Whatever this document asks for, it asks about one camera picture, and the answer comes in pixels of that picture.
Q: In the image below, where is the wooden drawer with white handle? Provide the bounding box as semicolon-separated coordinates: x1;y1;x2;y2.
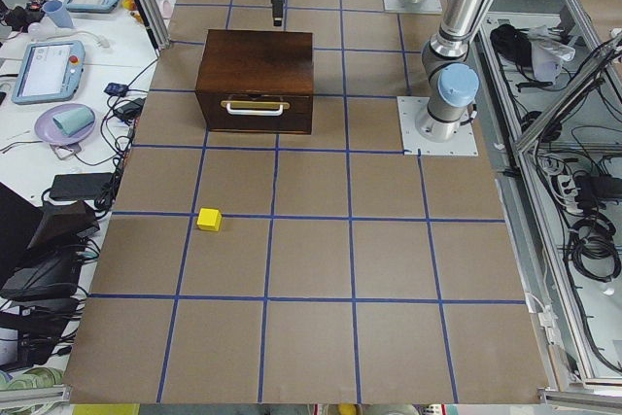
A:
197;93;313;134

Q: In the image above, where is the yellow wooden block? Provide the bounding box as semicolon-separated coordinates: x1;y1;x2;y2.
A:
196;207;223;232

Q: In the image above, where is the dark wooden drawer box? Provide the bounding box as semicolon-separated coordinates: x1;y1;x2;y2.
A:
194;29;315;136

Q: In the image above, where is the blue plastic cup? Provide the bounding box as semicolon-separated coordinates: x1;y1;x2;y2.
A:
42;0;74;29

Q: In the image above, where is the near teach pendant tablet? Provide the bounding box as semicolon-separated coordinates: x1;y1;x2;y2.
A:
12;41;86;105

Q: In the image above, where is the teal cup on plate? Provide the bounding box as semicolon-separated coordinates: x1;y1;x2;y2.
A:
52;106;95;136

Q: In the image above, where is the purple plate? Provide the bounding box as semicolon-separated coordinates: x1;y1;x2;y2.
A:
34;103;95;146

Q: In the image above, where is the black power adapter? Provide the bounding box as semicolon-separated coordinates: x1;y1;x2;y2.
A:
49;172;113;201

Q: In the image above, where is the dark wooden wedge box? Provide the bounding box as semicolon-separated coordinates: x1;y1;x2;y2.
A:
28;200;100;249

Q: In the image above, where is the white power strip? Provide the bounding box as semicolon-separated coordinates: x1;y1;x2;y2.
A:
551;173;582;216

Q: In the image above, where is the black electronics box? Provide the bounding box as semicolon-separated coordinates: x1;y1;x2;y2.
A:
1;250;83;302

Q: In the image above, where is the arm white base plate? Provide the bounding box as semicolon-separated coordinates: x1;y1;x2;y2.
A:
383;0;442;16
397;96;478;157

